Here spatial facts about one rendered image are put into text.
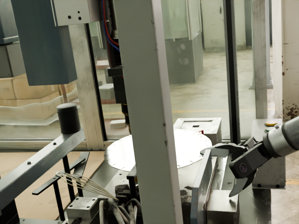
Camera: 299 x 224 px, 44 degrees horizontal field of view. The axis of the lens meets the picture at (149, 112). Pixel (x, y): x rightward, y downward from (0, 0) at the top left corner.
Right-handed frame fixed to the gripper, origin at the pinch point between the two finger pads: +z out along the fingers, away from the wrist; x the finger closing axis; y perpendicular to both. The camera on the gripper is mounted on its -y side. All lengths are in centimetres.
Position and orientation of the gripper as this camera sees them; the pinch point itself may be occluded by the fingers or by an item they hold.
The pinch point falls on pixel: (212, 175)
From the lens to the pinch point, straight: 107.7
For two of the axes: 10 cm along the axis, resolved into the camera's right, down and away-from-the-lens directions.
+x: -5.4, -8.4, 0.5
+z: -6.6, 4.6, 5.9
